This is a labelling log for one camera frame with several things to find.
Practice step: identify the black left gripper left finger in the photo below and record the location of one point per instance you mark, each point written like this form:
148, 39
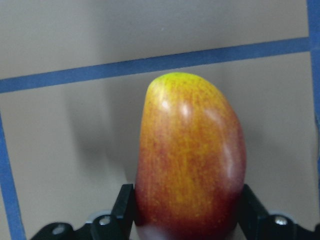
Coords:
115, 224

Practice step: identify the blue tape middle vertical strip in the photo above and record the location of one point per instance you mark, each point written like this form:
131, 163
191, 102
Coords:
9, 193

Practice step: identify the red yellow mango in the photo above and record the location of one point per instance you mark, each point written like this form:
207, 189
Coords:
192, 161

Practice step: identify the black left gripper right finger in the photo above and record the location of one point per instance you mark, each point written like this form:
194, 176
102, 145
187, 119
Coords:
257, 223

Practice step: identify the blue tape lower horizontal strip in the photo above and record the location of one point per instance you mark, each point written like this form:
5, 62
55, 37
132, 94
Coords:
156, 63

